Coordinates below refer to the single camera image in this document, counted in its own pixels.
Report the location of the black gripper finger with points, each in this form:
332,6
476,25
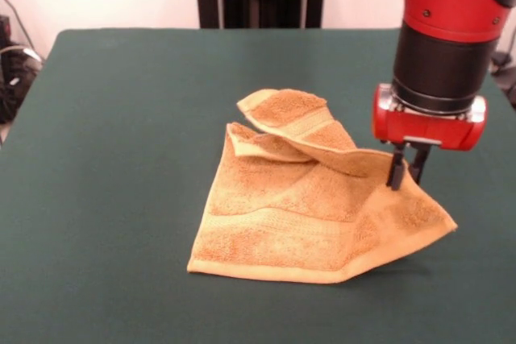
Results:
397,171
419,164

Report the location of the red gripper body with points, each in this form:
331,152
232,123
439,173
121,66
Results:
423,130

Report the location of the yellow terry towel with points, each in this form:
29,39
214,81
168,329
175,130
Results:
282,219

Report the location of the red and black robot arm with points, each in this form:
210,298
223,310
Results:
443,38

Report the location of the dark green tablecloth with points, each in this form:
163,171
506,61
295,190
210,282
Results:
101,219

